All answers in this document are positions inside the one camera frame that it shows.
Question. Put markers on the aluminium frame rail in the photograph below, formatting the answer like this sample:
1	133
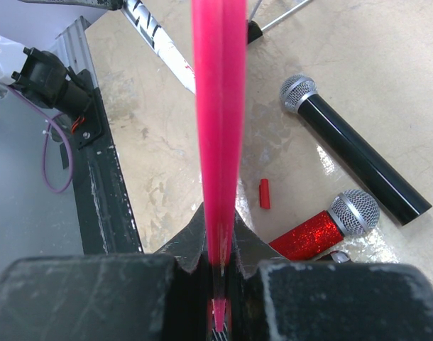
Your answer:
72	48

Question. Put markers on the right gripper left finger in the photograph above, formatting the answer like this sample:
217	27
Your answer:
160	296

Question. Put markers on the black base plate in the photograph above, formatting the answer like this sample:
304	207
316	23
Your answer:
104	212

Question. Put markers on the pink framed whiteboard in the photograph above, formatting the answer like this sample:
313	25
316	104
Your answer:
220	41

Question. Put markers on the red glitter microphone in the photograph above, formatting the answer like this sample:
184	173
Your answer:
352	213

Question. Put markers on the black handheld microphone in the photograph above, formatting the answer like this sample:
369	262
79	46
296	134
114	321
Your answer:
299	95

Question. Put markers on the red white marker pen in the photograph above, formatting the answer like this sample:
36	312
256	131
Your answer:
160	42

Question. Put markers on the wire whiteboard stand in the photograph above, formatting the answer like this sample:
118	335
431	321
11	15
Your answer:
255	31

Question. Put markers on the red marker cap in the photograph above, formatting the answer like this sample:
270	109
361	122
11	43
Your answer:
264	194

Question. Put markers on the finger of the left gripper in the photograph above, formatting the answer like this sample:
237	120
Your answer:
108	5

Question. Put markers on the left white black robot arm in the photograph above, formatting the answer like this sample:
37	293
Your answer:
41	77

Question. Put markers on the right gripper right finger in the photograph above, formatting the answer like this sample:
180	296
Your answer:
275	299

